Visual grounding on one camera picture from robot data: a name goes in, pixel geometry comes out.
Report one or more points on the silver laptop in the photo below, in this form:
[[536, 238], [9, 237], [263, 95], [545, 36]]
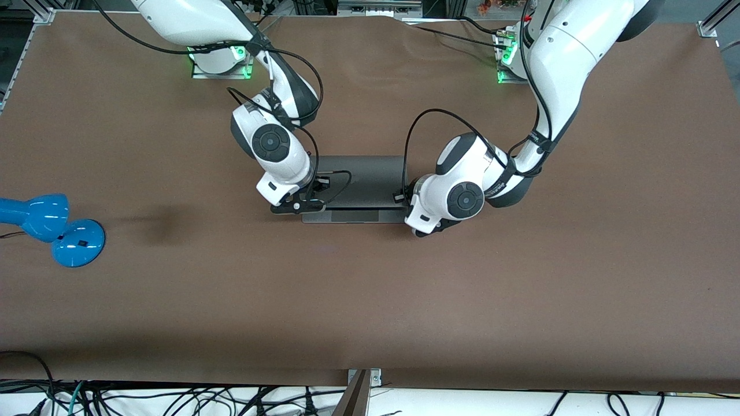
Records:
[[370, 179]]

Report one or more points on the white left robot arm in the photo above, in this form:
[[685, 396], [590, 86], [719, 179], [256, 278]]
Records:
[[555, 63]]

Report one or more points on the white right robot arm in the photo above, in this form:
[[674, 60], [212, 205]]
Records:
[[277, 144]]

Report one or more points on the dark brown beam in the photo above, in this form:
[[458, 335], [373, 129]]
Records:
[[352, 398]]

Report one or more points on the grey equipment box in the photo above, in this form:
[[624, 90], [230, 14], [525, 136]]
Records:
[[378, 7]]

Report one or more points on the blue desk lamp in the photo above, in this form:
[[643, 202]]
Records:
[[40, 216]]

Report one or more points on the metal table bracket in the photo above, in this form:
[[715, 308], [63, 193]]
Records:
[[374, 376]]

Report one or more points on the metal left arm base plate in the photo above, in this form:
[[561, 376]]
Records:
[[502, 76]]

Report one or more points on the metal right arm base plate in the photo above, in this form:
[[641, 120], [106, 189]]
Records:
[[199, 70]]

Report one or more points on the aluminium frame profile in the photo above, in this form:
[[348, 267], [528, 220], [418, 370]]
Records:
[[41, 12], [714, 20]]

